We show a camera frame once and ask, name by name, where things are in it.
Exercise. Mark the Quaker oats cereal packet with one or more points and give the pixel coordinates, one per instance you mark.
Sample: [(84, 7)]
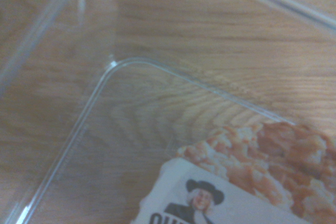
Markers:
[(249, 179)]

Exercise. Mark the clear plastic container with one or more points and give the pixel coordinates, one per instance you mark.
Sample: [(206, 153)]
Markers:
[(110, 108)]

